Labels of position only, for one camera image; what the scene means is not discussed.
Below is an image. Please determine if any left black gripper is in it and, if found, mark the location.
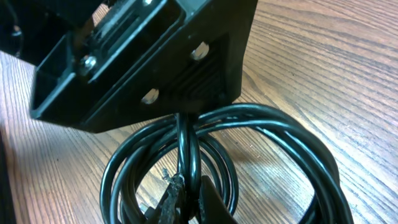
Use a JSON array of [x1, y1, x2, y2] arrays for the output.
[[29, 0, 257, 133]]

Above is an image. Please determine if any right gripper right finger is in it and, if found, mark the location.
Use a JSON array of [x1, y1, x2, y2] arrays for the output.
[[198, 175, 237, 224]]

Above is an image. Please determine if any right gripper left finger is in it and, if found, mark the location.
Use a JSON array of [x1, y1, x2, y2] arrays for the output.
[[145, 169, 187, 224]]

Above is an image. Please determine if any black USB cable coil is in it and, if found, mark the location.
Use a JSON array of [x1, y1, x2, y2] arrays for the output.
[[99, 103, 355, 224]]

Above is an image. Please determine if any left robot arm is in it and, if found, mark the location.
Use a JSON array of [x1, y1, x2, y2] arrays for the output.
[[1, 0, 257, 133]]

